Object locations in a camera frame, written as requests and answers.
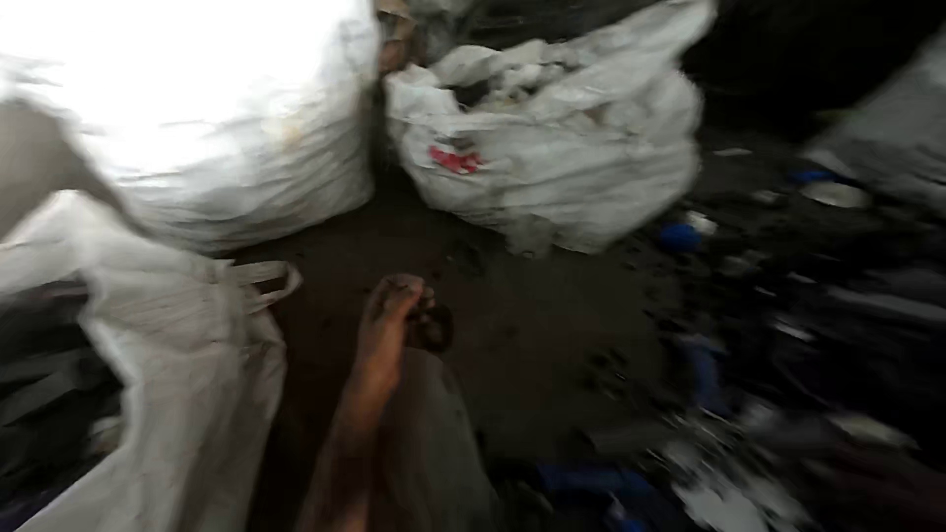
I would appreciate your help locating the heap of dark scraps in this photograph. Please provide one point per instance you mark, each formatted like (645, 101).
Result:
(44, 384)

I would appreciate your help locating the person's legs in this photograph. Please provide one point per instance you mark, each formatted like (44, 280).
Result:
(432, 443)

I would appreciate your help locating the grey-white woven sack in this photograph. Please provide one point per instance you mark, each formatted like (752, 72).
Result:
(898, 137)

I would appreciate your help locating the blue round object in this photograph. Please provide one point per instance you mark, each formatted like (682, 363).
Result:
(679, 237)

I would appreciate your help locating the person's left fingers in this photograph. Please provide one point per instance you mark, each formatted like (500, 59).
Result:
(414, 292)

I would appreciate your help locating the white sack with red print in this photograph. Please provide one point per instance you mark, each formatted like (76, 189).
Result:
(547, 166)

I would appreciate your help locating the pile of white plastic scraps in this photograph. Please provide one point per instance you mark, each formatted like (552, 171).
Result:
(525, 81)

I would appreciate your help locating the person's left hand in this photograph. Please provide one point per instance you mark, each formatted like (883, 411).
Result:
(392, 299)

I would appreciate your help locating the small white crumpled piece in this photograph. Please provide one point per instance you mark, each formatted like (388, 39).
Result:
(700, 222)

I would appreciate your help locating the white oval lid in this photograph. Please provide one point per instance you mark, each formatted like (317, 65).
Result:
(835, 194)

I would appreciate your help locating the large bulging white sack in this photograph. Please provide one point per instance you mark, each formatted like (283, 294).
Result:
(244, 148)

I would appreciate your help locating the heap of mixed dark waste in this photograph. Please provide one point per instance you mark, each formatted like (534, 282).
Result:
(835, 369)

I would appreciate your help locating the person's left forearm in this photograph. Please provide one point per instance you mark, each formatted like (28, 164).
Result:
(362, 406)

